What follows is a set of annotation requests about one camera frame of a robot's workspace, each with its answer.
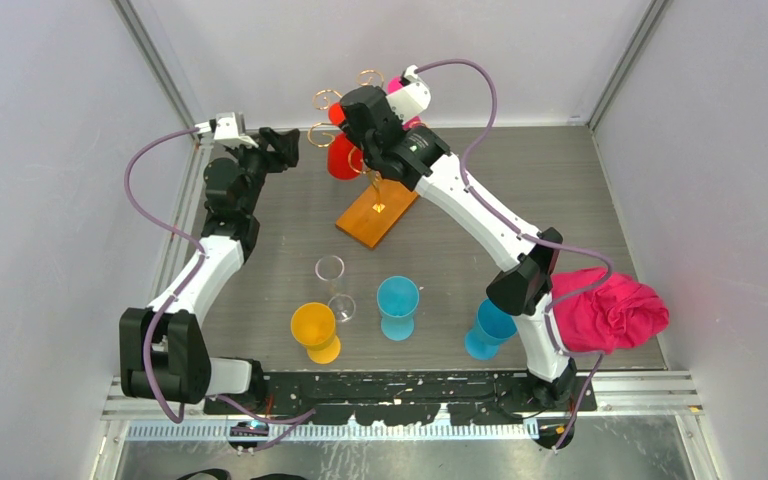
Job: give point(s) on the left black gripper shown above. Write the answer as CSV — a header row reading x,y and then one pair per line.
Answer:
x,y
285,155

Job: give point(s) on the blue wine glass centre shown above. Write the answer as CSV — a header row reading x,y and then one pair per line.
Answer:
x,y
397,299

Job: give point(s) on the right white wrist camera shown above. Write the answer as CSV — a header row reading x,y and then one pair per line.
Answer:
x,y
410,77

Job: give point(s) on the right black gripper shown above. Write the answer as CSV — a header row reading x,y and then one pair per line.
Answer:
x,y
347,132

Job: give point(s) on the pink crumpled cloth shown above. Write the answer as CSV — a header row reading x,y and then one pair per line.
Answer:
x,y
618,314

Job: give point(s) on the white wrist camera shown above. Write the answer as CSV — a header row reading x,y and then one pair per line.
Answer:
x,y
410,77
228,130

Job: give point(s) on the blue wine glass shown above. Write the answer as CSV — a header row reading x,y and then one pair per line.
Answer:
x,y
397,299
491,329

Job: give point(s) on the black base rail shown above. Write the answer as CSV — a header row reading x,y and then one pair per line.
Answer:
x,y
404,398

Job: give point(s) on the gold wire glass rack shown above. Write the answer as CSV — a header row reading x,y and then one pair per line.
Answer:
x,y
374,213

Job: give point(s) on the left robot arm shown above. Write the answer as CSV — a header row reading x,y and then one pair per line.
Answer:
x,y
163,354

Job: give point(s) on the clear wine glass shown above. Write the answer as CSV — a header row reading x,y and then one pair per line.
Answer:
x,y
330,271

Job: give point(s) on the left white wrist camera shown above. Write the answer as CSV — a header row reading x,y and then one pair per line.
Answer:
x,y
228,130

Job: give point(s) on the red plastic wine glass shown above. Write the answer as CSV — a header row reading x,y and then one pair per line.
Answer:
x,y
340,160

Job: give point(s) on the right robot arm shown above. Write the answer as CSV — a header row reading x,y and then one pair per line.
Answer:
x,y
422,162

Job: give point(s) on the yellow plastic wine glass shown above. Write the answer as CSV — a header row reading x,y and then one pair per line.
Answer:
x,y
313,326

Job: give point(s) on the blue wine glass right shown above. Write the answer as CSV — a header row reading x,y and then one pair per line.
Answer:
x,y
491,329

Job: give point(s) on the pink plastic wine glass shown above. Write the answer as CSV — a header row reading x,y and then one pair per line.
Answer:
x,y
397,85

